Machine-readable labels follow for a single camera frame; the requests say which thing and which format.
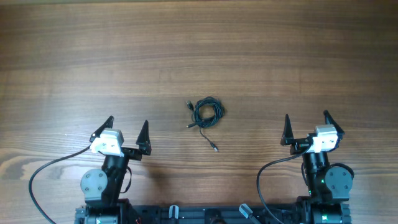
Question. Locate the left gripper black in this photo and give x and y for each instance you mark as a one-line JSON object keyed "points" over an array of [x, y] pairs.
{"points": [[134, 154]]}

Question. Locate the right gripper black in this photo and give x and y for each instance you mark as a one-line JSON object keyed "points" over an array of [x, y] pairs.
{"points": [[301, 145]]}

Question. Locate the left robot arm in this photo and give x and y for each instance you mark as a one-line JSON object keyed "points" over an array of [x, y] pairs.
{"points": [[102, 187]]}

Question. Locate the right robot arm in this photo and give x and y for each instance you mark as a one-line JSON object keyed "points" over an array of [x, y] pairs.
{"points": [[328, 184]]}

